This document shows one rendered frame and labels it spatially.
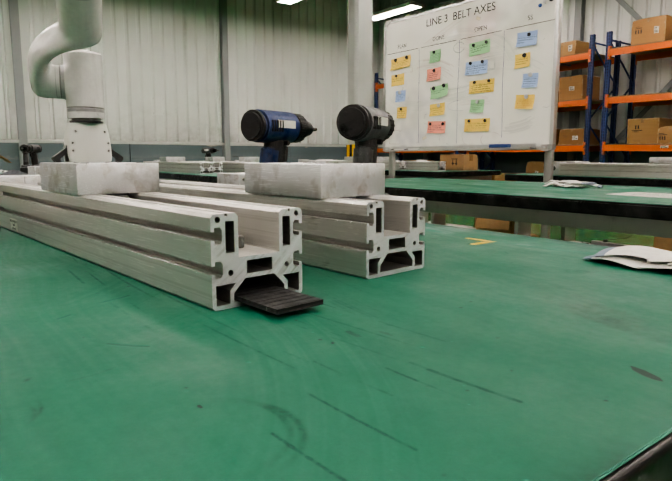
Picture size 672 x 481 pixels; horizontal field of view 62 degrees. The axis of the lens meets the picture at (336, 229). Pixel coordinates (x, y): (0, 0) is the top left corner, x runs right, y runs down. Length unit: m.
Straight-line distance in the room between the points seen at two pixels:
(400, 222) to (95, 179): 0.39
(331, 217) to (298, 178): 0.06
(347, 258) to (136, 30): 12.55
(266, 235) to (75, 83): 0.98
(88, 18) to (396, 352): 1.08
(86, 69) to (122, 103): 11.29
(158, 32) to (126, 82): 1.31
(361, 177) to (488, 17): 3.33
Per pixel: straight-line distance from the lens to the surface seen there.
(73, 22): 1.35
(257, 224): 0.56
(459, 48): 4.10
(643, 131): 10.79
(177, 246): 0.55
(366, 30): 9.43
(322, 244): 0.66
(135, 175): 0.80
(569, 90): 11.50
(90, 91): 1.46
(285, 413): 0.31
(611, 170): 4.05
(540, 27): 3.73
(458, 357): 0.40
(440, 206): 2.38
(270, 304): 0.48
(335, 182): 0.67
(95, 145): 1.48
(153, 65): 13.07
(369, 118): 0.92
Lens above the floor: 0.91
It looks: 7 degrees down
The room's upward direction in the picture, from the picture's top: straight up
